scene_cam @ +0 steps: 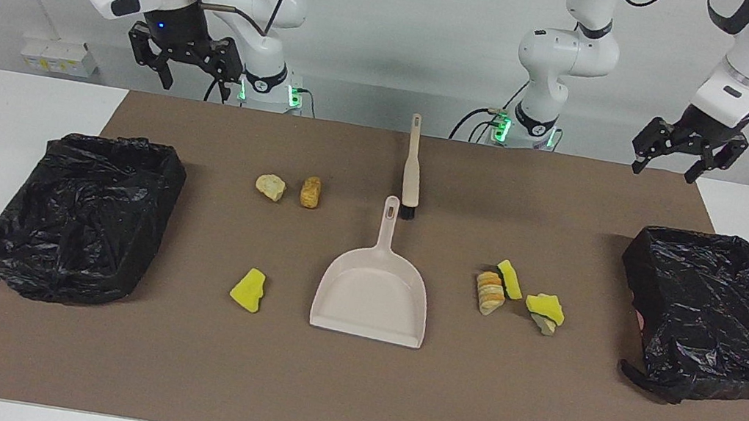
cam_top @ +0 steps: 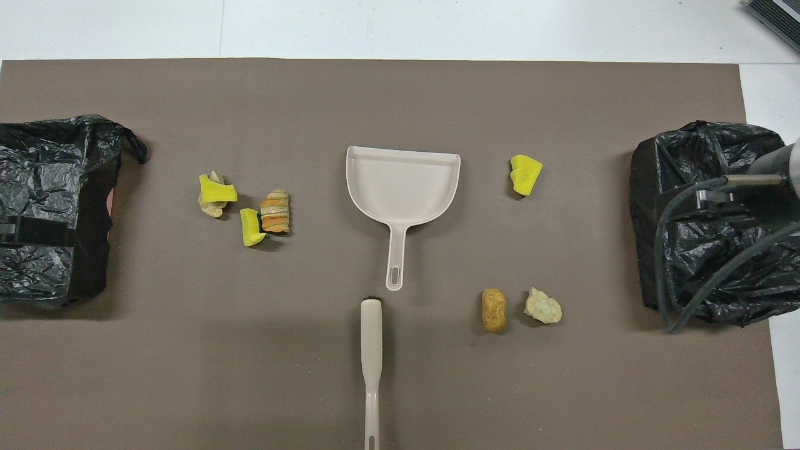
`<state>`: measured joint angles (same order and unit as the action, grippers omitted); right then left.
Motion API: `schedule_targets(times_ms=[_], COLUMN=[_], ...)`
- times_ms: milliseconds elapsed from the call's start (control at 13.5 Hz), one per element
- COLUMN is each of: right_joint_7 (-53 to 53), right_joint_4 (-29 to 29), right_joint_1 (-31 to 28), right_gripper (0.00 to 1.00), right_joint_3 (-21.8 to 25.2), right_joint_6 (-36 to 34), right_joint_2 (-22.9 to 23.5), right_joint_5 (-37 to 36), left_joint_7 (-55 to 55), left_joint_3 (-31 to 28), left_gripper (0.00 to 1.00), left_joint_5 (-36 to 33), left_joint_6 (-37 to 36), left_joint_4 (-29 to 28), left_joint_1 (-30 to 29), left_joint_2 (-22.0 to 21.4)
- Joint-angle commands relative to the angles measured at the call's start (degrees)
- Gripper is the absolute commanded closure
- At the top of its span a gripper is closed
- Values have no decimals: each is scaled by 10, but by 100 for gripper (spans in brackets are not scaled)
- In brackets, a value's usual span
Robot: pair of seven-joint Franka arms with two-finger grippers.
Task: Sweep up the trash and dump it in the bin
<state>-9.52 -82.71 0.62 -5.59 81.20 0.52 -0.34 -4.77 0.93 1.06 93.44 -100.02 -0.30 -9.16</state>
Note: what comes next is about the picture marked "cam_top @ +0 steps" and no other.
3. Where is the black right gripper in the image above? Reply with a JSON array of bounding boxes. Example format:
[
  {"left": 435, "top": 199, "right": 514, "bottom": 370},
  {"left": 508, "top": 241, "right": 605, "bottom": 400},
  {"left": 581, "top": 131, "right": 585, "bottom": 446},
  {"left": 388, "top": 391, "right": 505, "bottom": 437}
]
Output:
[{"left": 656, "top": 187, "right": 800, "bottom": 232}]

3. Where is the pale ridged scrap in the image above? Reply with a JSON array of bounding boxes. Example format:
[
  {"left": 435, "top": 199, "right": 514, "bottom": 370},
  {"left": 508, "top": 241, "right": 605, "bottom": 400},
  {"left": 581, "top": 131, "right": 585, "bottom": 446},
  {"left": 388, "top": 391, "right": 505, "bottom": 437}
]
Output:
[{"left": 197, "top": 170, "right": 227, "bottom": 218}]

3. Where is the yellow sponge chunk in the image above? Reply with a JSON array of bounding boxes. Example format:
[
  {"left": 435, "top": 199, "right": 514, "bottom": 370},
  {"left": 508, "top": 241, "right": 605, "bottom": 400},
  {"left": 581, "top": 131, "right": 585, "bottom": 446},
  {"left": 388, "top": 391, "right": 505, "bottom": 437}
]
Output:
[{"left": 509, "top": 154, "right": 543, "bottom": 198}]

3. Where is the notched yellow sponge piece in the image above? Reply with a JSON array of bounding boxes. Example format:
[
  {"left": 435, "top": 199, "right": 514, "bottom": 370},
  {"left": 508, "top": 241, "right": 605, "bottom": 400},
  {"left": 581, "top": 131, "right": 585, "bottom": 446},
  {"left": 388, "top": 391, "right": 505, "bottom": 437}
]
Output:
[{"left": 199, "top": 174, "right": 239, "bottom": 204}]

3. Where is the pale cream lump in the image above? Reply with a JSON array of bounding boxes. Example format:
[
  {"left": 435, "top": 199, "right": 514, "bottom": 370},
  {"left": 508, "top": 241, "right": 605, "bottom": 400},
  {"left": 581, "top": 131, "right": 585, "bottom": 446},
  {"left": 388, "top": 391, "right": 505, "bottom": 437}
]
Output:
[{"left": 524, "top": 287, "right": 563, "bottom": 325}]

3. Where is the yellow sponge with green pad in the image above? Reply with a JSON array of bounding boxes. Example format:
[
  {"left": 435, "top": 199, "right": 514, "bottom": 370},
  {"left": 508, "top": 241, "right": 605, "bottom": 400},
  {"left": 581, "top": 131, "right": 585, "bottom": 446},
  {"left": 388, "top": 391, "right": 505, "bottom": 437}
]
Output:
[{"left": 239, "top": 208, "right": 268, "bottom": 248}]

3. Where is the brown potato-shaped lump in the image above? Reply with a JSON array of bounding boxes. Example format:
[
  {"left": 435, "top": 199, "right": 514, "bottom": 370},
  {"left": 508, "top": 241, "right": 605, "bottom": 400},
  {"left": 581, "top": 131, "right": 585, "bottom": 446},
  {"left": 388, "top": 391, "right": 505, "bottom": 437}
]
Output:
[{"left": 481, "top": 288, "right": 508, "bottom": 333}]

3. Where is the orange striped scrap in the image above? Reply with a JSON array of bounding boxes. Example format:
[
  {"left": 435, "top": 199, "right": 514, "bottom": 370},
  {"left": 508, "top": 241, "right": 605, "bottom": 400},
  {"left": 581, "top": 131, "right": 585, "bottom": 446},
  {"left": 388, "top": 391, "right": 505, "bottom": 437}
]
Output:
[{"left": 259, "top": 189, "right": 291, "bottom": 236}]

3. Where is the beige plastic dustpan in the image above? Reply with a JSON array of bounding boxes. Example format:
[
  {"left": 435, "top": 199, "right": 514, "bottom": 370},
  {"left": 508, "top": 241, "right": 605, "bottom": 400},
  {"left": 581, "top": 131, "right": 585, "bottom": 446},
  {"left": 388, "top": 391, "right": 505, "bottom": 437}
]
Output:
[{"left": 346, "top": 146, "right": 462, "bottom": 293}]

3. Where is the beige hand brush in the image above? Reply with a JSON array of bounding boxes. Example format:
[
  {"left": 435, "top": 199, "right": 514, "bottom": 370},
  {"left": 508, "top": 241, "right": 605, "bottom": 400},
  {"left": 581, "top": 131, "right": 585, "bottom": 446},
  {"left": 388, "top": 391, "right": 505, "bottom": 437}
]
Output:
[{"left": 359, "top": 295, "right": 384, "bottom": 450}]

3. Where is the black plastic trash bag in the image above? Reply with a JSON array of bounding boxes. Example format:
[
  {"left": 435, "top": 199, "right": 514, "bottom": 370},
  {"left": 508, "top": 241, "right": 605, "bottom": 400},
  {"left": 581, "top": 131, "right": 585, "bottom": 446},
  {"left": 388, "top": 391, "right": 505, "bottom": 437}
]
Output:
[
  {"left": 629, "top": 120, "right": 800, "bottom": 328},
  {"left": 0, "top": 114, "right": 149, "bottom": 308}
]

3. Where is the pink bin under bag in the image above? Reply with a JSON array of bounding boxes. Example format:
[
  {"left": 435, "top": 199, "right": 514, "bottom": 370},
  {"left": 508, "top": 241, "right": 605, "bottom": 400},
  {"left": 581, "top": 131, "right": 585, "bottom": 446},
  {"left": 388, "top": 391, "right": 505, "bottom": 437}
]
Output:
[{"left": 105, "top": 186, "right": 117, "bottom": 251}]

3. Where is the dark ribbed panel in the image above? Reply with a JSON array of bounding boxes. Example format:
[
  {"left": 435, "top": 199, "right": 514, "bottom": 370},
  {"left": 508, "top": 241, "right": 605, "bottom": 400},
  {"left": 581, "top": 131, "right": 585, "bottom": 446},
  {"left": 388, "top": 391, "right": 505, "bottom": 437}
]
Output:
[{"left": 742, "top": 0, "right": 800, "bottom": 56}]

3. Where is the brown table mat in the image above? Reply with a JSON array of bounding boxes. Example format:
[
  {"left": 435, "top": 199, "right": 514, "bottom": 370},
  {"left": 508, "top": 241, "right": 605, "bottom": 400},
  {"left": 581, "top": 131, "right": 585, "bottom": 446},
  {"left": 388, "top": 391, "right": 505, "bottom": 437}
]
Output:
[{"left": 0, "top": 58, "right": 783, "bottom": 450}]

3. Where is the right arm wrist cable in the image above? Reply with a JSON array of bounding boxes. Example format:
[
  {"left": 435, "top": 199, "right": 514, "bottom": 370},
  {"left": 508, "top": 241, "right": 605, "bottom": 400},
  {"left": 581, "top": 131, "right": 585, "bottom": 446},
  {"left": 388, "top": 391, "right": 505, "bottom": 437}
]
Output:
[{"left": 654, "top": 174, "right": 800, "bottom": 334}]

